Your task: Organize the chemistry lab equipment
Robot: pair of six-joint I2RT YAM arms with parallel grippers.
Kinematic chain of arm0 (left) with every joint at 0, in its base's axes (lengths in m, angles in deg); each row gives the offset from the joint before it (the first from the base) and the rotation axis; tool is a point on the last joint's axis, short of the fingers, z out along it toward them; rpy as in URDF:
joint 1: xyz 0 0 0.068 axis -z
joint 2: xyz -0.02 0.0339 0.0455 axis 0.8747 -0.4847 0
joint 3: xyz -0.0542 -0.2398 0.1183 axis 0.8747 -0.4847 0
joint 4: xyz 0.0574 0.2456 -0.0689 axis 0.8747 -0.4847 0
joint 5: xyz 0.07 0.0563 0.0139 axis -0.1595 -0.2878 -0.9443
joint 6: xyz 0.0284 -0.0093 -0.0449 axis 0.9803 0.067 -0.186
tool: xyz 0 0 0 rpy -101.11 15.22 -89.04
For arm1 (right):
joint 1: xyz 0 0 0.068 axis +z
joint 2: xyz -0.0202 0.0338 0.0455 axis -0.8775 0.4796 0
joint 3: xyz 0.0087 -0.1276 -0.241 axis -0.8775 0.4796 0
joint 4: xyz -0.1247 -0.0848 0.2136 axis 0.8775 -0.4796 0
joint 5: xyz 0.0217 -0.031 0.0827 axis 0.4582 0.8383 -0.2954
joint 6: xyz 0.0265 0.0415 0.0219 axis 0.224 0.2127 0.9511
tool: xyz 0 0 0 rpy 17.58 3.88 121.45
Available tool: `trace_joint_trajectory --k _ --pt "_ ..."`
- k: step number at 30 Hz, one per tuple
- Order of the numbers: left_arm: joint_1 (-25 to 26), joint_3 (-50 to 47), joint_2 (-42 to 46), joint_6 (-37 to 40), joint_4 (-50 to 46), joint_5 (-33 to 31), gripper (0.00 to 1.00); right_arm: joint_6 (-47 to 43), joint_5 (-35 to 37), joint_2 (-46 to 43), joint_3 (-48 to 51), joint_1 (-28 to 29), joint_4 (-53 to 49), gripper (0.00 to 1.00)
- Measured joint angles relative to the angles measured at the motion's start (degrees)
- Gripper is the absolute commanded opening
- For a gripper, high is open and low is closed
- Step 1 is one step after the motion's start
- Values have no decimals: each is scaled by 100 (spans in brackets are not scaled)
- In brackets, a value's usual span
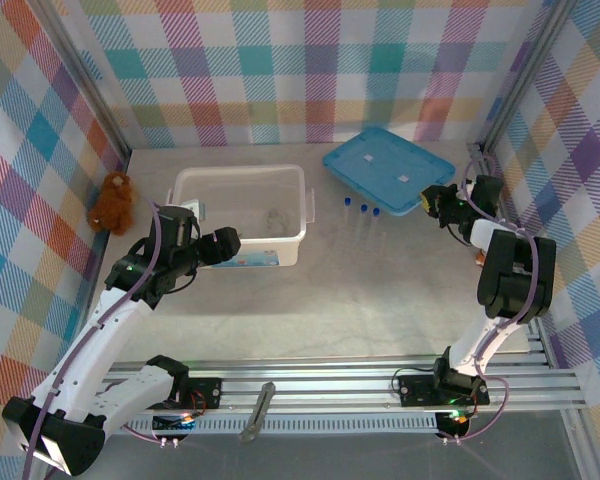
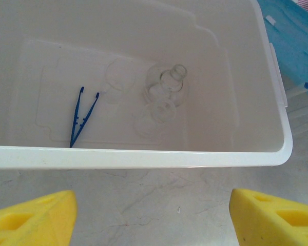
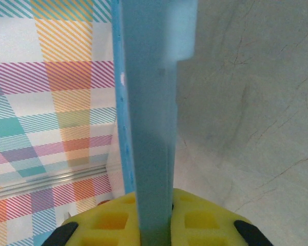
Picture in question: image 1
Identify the small circuit board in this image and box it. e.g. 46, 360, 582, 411
152, 412, 197, 434
437, 409, 474, 436

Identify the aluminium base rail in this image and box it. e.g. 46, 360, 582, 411
99, 353, 589, 414

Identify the blue plastic bin lid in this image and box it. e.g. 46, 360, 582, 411
322, 125, 456, 218

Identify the brown plush toy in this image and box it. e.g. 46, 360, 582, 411
88, 171, 137, 236

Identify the white plastic storage bin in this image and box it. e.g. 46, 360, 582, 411
167, 164, 317, 270

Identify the grey utility knife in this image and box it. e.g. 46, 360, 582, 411
238, 381, 277, 443

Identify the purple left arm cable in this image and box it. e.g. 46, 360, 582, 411
22, 200, 164, 480

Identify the white slotted cable duct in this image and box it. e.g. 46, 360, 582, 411
99, 413, 441, 434

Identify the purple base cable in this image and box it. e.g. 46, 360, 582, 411
439, 377, 510, 444
113, 410, 191, 446

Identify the aluminium frame post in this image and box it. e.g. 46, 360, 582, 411
478, 0, 579, 154
32, 0, 131, 159

